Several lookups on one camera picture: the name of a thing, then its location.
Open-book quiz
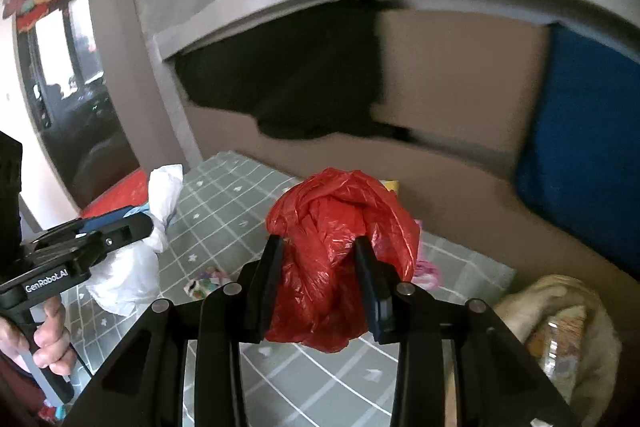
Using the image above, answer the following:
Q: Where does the green checkered tablecloth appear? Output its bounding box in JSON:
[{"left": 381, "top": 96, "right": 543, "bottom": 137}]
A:
[{"left": 65, "top": 150, "right": 518, "bottom": 427}]

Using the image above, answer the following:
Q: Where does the white plastic bag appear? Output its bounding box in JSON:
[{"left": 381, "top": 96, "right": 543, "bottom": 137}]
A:
[{"left": 85, "top": 164, "right": 185, "bottom": 317}]

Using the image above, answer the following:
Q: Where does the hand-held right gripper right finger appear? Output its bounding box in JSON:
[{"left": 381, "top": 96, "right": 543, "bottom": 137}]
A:
[{"left": 354, "top": 236, "right": 573, "bottom": 427}]

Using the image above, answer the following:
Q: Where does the small colourful wrapper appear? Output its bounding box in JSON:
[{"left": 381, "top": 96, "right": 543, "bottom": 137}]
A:
[{"left": 185, "top": 268, "right": 232, "bottom": 300}]

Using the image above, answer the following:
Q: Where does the red plastic bag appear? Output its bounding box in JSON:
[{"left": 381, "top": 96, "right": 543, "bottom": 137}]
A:
[{"left": 265, "top": 168, "right": 422, "bottom": 354}]

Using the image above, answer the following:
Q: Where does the person's left hand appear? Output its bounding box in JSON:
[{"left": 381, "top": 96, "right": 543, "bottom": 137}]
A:
[{"left": 0, "top": 297, "right": 71, "bottom": 378}]

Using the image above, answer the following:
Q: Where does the red object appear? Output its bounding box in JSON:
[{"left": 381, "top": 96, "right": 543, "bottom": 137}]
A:
[{"left": 80, "top": 172, "right": 152, "bottom": 218}]

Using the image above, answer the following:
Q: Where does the black cloth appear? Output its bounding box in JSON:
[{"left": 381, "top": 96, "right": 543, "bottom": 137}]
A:
[{"left": 174, "top": 0, "right": 413, "bottom": 142}]

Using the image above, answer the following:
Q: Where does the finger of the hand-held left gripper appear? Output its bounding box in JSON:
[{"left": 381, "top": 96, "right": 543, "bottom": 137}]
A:
[
  {"left": 31, "top": 206, "right": 147, "bottom": 253},
  {"left": 75, "top": 213, "right": 154, "bottom": 268}
]

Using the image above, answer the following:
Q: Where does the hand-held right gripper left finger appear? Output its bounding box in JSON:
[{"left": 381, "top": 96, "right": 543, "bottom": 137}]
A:
[{"left": 62, "top": 233, "right": 287, "bottom": 427}]

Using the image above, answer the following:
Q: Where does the dark glass door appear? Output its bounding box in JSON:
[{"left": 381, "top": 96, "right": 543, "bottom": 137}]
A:
[{"left": 12, "top": 0, "right": 141, "bottom": 208}]

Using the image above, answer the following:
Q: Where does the blue cloth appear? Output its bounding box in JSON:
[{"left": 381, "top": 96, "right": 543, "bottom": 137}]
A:
[{"left": 515, "top": 24, "right": 640, "bottom": 280}]

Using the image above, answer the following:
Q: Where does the purple plastic toy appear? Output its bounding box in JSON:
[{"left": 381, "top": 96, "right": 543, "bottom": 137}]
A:
[{"left": 411, "top": 219, "right": 444, "bottom": 292}]

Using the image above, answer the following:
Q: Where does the clear plastic wrapper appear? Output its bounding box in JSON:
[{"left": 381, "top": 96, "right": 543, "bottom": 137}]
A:
[{"left": 527, "top": 304, "right": 601, "bottom": 388}]

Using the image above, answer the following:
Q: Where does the yellowish plastic bin liner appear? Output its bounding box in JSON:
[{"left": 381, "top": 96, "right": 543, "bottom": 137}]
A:
[{"left": 495, "top": 274, "right": 623, "bottom": 427}]

